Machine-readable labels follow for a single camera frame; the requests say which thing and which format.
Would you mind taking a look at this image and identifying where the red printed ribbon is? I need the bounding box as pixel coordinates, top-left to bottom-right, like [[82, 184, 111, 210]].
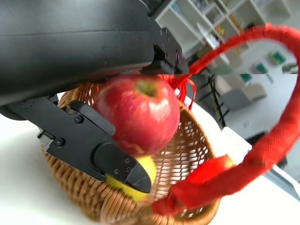
[[172, 77, 196, 111]]

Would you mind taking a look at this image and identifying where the white cube shelf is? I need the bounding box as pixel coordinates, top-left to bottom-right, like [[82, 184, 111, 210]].
[[154, 0, 293, 73]]

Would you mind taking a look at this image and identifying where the wicker basket with red handle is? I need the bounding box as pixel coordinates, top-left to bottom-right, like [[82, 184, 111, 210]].
[[41, 22, 300, 225]]

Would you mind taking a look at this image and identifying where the red apple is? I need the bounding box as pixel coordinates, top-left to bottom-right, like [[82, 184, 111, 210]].
[[95, 75, 181, 157]]

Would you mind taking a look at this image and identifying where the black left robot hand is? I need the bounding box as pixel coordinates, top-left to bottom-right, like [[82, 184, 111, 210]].
[[0, 0, 189, 194]]

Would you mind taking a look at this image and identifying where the yellow-green pear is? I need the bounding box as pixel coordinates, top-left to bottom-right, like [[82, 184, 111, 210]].
[[105, 156, 157, 203]]

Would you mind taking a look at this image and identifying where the black metal rack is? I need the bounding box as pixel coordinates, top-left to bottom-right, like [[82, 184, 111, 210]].
[[199, 75, 232, 128]]

